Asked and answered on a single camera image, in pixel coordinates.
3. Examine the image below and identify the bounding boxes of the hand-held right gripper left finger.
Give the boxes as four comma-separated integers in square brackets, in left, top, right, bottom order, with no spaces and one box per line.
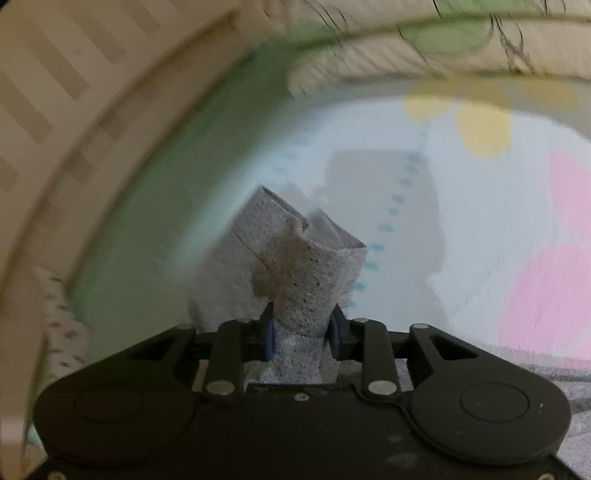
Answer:
[124,307,278,401]

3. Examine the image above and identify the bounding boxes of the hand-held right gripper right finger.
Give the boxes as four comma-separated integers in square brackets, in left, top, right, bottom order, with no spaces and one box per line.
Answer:
[328,307,481,398]

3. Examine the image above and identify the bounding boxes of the grey pants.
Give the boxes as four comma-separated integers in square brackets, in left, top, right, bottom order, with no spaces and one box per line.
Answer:
[187,185,591,444]

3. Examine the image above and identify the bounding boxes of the pastel printed bed sheet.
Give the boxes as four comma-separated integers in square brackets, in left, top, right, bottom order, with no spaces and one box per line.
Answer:
[18,28,591,462]

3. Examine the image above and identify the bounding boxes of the white dotted cloth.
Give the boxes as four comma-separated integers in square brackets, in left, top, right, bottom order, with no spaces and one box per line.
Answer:
[30,267,95,386]

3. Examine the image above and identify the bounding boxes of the white pillow with green print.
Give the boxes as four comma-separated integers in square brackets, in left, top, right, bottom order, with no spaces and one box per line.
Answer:
[259,0,591,95]

